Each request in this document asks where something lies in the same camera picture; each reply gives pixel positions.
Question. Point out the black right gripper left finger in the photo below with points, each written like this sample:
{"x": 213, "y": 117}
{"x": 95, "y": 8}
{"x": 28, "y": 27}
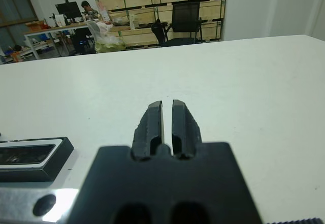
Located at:
{"x": 148, "y": 132}

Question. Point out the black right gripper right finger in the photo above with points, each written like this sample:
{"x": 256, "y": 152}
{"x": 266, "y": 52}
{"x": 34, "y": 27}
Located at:
{"x": 184, "y": 130}

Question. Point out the black box base white insert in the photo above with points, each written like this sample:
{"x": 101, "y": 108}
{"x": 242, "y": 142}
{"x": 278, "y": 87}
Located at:
{"x": 58, "y": 158}

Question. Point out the pink printed box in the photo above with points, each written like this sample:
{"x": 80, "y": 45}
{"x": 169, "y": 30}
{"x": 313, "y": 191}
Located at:
{"x": 104, "y": 12}

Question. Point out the open cardboard box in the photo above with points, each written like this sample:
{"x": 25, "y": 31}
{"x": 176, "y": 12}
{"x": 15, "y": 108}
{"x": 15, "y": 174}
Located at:
{"x": 36, "y": 25}

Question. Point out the yellow-green bag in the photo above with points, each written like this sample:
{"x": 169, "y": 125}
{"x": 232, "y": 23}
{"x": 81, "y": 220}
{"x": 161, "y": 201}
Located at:
{"x": 111, "y": 47}

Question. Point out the white plastic bag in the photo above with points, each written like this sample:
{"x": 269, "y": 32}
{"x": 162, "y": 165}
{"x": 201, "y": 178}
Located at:
{"x": 109, "y": 37}

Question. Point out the black computer tower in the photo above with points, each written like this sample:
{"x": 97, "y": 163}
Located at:
{"x": 81, "y": 41}

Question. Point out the black mesh office chair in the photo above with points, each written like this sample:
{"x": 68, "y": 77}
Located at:
{"x": 185, "y": 15}

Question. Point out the stack of wooden crates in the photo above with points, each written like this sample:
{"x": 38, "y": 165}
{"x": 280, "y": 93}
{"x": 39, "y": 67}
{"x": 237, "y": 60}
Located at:
{"x": 139, "y": 5}

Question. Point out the seated person at desk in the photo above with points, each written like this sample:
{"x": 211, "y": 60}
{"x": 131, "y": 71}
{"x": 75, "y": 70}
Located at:
{"x": 89, "y": 10}

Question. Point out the small white paper bag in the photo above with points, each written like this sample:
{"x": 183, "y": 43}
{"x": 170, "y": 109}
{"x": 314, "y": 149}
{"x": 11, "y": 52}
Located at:
{"x": 60, "y": 20}

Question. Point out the black computer monitor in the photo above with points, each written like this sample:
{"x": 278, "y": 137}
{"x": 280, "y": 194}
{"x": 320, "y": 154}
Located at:
{"x": 68, "y": 9}

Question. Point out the wooden desk white frame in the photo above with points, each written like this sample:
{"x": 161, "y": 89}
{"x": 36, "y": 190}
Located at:
{"x": 58, "y": 27}

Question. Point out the window with dark frame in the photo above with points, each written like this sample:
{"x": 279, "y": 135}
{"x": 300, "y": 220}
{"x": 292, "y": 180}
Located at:
{"x": 15, "y": 3}

